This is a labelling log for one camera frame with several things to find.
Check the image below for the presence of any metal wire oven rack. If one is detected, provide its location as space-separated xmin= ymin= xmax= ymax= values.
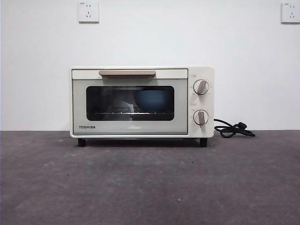
xmin=93 ymin=111 xmax=174 ymax=116

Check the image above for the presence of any round cream oven knob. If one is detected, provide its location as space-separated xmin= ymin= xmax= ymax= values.
xmin=193 ymin=109 xmax=210 ymax=125
xmin=193 ymin=79 xmax=210 ymax=96

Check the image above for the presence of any blue ribbed bowl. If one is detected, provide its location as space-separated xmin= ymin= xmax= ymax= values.
xmin=134 ymin=90 xmax=168 ymax=113

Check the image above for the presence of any white wall socket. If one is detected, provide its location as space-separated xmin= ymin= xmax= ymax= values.
xmin=79 ymin=0 xmax=100 ymax=23
xmin=281 ymin=2 xmax=300 ymax=23

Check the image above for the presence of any oven door with beige handle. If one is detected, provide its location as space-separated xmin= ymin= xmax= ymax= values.
xmin=72 ymin=68 xmax=189 ymax=136

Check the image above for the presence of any cream toaster oven body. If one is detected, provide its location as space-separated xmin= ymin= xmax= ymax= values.
xmin=70 ymin=66 xmax=215 ymax=148

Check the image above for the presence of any black power cable with plug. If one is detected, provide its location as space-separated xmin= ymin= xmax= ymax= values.
xmin=213 ymin=118 xmax=256 ymax=138

